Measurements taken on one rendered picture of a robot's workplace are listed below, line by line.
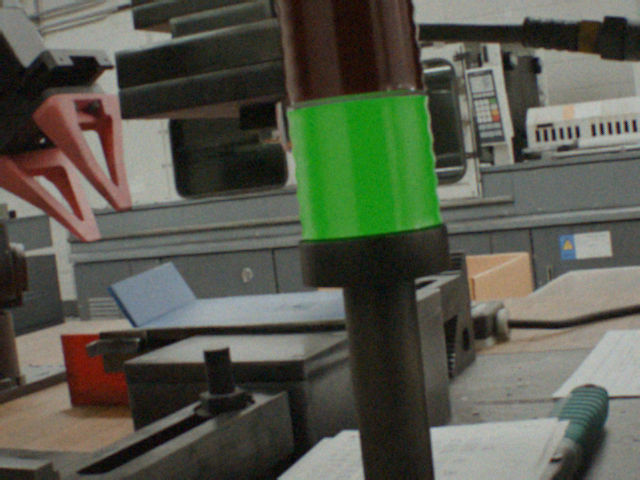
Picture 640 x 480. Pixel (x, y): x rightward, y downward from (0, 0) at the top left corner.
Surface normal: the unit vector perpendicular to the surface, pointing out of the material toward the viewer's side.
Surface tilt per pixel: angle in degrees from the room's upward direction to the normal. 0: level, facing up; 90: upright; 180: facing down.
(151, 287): 60
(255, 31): 90
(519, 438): 2
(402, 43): 76
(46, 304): 90
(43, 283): 90
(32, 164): 56
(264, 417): 90
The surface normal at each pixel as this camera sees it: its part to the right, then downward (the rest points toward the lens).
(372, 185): 0.00, -0.18
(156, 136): -0.46, 0.11
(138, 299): 0.71, -0.56
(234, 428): 0.90, -0.08
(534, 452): -0.14, -0.99
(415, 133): 0.68, -0.29
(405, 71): 0.64, 0.22
